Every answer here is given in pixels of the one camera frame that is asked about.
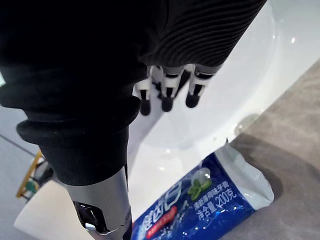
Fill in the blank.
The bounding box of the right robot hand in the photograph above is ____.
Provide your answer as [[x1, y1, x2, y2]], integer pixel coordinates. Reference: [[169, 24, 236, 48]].
[[0, 0, 266, 232]]

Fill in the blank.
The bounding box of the green round object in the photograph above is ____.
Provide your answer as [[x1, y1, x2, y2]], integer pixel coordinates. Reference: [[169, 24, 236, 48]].
[[25, 181, 38, 195]]

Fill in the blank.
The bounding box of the white rounded object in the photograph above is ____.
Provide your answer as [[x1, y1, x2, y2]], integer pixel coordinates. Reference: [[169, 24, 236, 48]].
[[13, 179, 97, 240]]

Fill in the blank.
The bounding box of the white ceramic wash basin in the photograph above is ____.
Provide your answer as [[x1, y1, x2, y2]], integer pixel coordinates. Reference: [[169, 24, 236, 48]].
[[126, 0, 320, 221]]

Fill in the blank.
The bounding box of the blue white toothpaste tube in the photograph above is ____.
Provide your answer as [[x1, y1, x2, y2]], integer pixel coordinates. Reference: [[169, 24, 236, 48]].
[[129, 136, 276, 240]]

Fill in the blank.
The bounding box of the yellow metal frame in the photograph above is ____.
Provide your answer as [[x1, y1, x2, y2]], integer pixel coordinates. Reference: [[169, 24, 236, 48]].
[[16, 149, 55, 201]]

